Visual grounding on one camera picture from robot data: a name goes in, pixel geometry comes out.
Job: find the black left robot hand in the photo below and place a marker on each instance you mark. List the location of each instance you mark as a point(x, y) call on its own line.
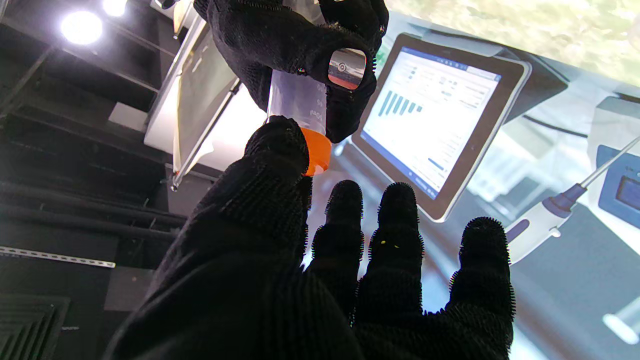
point(250, 280)

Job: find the black ventilation grille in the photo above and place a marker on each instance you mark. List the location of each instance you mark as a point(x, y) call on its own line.
point(30, 330)

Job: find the white framed panel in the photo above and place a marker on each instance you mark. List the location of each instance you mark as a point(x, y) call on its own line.
point(200, 95)

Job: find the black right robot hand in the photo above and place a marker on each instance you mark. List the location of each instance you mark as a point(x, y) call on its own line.
point(280, 35)

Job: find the perforated metal rail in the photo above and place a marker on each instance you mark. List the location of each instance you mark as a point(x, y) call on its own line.
point(55, 256)

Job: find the clear plastic test tube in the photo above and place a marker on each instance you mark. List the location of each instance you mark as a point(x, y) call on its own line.
point(297, 102)

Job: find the bright ceiling spotlight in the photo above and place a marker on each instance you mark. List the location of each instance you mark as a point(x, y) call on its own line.
point(115, 6)
point(81, 27)

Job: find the orange screw cap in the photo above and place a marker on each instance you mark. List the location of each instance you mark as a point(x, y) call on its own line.
point(317, 150)

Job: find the printed laboratory backdrop poster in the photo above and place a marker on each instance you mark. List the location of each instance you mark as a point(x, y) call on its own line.
point(440, 115)

